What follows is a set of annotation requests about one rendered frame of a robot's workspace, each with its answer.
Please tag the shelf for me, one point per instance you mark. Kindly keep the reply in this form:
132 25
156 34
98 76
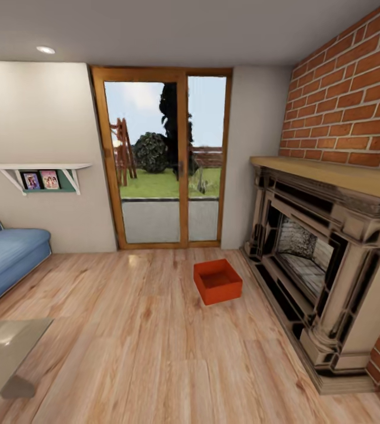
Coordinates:
66 173

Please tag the countertop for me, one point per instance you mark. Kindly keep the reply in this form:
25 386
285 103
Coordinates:
366 180

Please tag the door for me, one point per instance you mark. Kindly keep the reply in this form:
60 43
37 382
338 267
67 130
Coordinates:
164 133

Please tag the wood fireplace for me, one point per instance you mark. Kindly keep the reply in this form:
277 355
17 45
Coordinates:
315 253

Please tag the picture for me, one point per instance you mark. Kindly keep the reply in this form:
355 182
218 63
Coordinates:
31 180
49 179

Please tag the storage box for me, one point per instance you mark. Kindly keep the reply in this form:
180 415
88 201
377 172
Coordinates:
217 281

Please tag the sofa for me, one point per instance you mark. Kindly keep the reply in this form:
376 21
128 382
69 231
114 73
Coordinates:
21 251

